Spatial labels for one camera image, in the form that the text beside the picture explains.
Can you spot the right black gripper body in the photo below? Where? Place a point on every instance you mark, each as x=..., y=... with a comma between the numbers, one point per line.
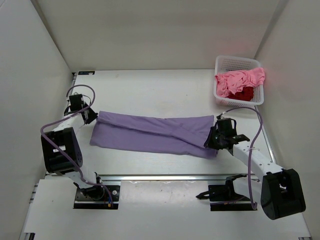
x=222, y=137

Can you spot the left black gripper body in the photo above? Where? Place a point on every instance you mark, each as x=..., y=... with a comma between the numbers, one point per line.
x=85, y=107

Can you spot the purple t shirt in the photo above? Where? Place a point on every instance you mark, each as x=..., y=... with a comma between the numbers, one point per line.
x=177, y=136

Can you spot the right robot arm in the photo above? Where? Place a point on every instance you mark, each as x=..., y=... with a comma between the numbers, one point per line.
x=278, y=191

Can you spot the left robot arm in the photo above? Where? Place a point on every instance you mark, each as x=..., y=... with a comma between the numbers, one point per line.
x=61, y=150

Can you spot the dark label sticker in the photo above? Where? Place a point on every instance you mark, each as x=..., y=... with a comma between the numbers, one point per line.
x=86, y=73

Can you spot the red t shirt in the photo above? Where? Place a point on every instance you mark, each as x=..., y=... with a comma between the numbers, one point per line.
x=246, y=94

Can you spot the pink t shirt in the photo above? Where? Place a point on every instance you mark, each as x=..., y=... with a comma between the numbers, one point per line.
x=232, y=82

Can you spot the white plastic laundry basket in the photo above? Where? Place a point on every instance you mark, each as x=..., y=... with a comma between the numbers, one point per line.
x=225, y=63

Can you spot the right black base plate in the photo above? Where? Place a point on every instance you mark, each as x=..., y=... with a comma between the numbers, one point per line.
x=222, y=199

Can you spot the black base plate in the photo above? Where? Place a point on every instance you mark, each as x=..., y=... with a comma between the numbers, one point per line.
x=222, y=199
x=94, y=199

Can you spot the aluminium rail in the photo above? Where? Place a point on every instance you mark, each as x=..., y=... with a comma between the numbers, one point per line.
x=165, y=177

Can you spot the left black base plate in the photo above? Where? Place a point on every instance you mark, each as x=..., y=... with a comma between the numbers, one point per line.
x=94, y=199

